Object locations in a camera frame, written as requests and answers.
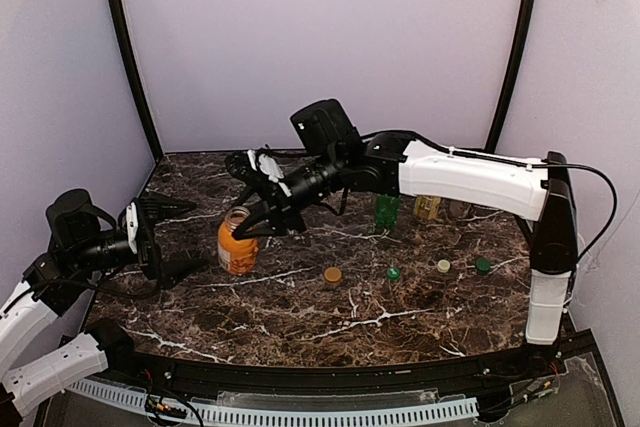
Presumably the orange drink bottle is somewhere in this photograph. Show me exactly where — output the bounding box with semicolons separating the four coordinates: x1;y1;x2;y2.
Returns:
217;207;258;275

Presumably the tan orange bottle cap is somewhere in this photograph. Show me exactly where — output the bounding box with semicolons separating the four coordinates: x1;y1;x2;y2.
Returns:
323;267;343;287

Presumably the green soda bottle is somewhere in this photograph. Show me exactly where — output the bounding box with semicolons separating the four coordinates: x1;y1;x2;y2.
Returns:
374;194;401;231

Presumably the small green soda cap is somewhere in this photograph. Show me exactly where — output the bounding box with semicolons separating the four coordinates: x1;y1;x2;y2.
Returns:
386;267;401;281

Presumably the yellow tea bottle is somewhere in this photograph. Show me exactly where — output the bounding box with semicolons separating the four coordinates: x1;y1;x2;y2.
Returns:
413;195;441;222

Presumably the cream bottle cap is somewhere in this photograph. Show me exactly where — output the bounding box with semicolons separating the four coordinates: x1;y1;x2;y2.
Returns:
437;260;451;274

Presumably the coffee latte bottle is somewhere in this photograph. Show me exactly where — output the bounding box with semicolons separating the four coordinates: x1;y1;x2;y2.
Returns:
448;200;472;220

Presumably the green bottle cap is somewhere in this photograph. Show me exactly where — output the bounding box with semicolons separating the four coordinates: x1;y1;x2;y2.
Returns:
475;257;492;275

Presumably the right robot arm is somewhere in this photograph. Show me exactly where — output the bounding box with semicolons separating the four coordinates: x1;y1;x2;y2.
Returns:
225;99;578;346

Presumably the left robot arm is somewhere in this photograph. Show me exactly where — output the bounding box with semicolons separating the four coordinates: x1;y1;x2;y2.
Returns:
1;188;207;426

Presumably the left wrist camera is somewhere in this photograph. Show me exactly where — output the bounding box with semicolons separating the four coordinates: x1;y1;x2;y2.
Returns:
125;201;139;254

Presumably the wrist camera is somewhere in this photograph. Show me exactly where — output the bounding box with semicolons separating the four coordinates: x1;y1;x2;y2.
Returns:
125;201;139;254
225;149;292;197

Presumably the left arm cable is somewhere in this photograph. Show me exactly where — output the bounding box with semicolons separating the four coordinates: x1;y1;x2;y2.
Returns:
19;271;164;301

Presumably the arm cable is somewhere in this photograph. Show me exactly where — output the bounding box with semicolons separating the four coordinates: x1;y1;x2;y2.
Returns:
19;271;164;301
359;130;619;254

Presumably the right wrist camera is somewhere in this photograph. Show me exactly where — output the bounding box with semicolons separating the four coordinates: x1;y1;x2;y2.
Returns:
225;149;292;197

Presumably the black front rail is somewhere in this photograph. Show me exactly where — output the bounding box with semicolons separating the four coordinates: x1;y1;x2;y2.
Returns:
98;336;568;398

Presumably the white slotted cable duct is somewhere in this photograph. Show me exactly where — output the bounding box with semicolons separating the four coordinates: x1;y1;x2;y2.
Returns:
61;378;480;426

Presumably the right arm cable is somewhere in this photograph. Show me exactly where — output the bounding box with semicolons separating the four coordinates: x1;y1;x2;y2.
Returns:
359;130;619;254

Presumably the left black frame post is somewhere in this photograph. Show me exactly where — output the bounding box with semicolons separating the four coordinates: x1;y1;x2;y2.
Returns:
107;0;164;163

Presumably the black frame post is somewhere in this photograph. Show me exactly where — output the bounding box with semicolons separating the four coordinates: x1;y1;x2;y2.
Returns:
107;0;164;163
484;0;535;154

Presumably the right black frame post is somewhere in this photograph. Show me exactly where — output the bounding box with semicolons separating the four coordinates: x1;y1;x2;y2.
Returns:
484;0;535;154

